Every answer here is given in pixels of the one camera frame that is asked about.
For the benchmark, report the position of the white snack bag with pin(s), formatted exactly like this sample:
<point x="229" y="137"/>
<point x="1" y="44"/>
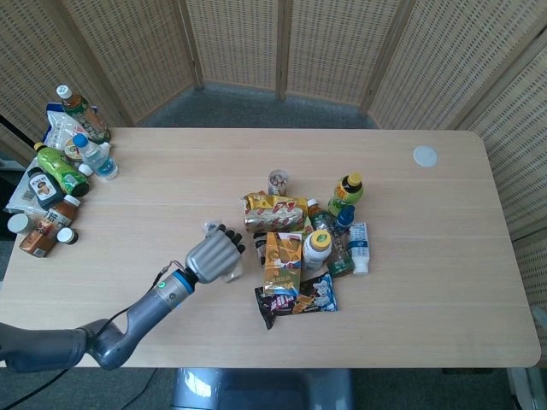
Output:
<point x="57" y="128"/>

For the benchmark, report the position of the black white snack packet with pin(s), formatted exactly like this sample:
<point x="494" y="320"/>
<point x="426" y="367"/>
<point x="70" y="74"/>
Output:
<point x="258" y="250"/>

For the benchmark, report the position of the white bottle blue label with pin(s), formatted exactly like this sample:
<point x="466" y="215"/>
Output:
<point x="359" y="250"/>

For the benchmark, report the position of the small dark jar white lid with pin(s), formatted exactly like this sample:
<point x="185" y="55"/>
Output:
<point x="66" y="236"/>

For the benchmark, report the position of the white round table grommet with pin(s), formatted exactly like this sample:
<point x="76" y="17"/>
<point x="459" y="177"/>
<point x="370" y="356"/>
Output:
<point x="425" y="156"/>

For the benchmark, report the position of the black sauce bottle mushroom label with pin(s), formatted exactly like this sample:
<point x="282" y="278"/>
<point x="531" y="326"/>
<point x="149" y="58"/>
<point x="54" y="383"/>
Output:
<point x="41" y="189"/>

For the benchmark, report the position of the gold red-print snack bag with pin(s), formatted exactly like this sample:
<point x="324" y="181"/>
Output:
<point x="273" y="213"/>

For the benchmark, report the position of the green drink bottle yellow cap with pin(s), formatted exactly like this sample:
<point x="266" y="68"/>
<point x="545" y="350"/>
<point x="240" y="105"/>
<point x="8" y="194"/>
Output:
<point x="60" y="168"/>

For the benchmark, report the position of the clear plastic item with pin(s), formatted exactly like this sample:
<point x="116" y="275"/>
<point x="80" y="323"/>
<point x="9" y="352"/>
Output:
<point x="233" y="276"/>

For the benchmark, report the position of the small clear plastic jar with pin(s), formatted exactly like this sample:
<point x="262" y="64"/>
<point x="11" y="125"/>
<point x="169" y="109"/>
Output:
<point x="278" y="183"/>

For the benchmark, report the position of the clear plastic packaging bag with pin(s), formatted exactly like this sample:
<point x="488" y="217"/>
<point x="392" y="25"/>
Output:
<point x="19" y="198"/>

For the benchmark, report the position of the white bottle yellow cap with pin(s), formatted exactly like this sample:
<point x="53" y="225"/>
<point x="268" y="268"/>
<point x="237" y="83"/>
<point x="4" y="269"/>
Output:
<point x="317" y="252"/>

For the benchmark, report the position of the green tea bottle yellow cap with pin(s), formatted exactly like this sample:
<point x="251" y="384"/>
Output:
<point x="346" y="192"/>

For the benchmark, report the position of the orange gold snack packet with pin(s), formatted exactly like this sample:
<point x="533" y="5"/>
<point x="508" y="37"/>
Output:
<point x="282" y="265"/>

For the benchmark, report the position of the clear water bottle blue cap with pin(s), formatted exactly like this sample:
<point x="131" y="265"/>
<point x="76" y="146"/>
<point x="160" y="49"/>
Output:
<point x="99" y="162"/>

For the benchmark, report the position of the woven bamboo folding screen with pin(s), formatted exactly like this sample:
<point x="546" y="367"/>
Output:
<point x="325" y="47"/>

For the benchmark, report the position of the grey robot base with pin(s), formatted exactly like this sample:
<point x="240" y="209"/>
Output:
<point x="260" y="388"/>

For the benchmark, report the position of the tall tea bottle white cap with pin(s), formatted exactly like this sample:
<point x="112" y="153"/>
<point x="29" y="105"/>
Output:
<point x="85" y="117"/>

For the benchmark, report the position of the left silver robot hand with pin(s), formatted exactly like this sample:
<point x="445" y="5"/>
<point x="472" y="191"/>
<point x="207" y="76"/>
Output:
<point x="211" y="258"/>

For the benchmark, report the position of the tea bottle small white cap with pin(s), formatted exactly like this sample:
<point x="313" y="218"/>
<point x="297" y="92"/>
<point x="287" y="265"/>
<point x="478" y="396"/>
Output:
<point x="319" y="215"/>

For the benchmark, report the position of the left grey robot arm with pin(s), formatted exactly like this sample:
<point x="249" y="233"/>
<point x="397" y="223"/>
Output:
<point x="141" y="312"/>

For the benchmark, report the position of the brown drink bottle white cap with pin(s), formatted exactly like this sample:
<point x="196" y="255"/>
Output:
<point x="64" y="212"/>

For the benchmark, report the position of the round instant food cup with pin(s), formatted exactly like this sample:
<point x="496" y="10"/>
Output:
<point x="74" y="150"/>

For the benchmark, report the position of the dark blue snack packet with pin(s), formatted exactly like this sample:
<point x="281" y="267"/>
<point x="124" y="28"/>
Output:
<point x="299" y="301"/>

